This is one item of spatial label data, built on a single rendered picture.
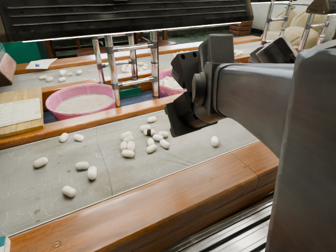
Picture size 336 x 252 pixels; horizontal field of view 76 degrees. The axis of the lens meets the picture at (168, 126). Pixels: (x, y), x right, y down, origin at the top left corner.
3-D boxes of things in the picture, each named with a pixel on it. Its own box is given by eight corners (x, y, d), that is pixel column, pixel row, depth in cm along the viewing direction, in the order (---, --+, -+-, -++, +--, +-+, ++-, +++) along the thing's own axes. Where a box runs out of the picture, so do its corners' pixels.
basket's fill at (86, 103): (123, 122, 83) (121, 109, 80) (60, 138, 75) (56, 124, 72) (108, 99, 100) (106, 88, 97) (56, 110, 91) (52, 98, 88)
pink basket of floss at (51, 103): (132, 108, 94) (130, 88, 89) (96, 143, 74) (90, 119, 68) (83, 99, 102) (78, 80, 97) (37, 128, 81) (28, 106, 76)
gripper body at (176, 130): (162, 106, 42) (176, 95, 36) (204, 96, 46) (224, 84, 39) (171, 137, 42) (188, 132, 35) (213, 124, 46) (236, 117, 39)
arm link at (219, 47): (186, 55, 39) (193, 8, 27) (232, 55, 39) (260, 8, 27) (187, 117, 37) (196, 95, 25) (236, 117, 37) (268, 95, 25)
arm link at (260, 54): (251, 58, 52) (302, 21, 44) (259, 50, 59) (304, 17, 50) (278, 95, 53) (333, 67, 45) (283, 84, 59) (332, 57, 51)
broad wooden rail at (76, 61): (258, 60, 187) (263, 37, 177) (19, 104, 118) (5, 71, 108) (248, 56, 196) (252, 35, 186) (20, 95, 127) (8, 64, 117)
